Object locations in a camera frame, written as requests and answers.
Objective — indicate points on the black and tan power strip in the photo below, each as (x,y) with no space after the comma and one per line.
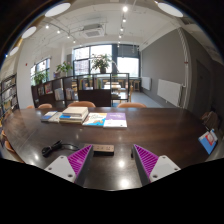
(101,149)

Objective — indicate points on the dark low shelf unit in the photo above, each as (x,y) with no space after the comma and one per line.
(96,96)

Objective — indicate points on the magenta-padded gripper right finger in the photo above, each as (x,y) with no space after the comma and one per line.
(160,168)

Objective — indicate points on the brown leather chair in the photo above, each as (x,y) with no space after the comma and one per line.
(10,148)
(81,104)
(131,105)
(45,106)

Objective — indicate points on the thin blue book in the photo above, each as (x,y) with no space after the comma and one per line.
(48,116)

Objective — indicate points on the stack of cream books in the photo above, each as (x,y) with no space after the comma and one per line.
(74,115)

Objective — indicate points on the ceiling lights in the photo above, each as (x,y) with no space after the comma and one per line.
(57,9)

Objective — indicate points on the white and blue illustrated book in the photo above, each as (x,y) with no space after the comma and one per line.
(95,119)

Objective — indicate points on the large potted green plant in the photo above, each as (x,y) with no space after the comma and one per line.
(101,61)

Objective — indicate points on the blue and red box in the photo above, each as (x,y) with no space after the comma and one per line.
(208,141)

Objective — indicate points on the large white wall radiator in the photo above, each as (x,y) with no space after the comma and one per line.
(169,91)

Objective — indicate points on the purple and white book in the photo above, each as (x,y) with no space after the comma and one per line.
(115,120)

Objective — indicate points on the medium potted green plant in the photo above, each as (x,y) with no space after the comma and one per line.
(64,68)

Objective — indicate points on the small potted green plant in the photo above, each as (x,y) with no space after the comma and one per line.
(40,77)

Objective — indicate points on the tall wall bookshelf unit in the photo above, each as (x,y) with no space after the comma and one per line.
(9,96)

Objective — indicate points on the small white wall radiator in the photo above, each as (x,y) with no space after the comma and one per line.
(146,83)

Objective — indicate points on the ceiling air conditioner unit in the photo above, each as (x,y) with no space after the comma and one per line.
(92,30)

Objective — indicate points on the brown bag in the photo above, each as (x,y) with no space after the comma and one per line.
(210,120)

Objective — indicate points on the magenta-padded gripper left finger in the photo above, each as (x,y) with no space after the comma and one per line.
(65,167)

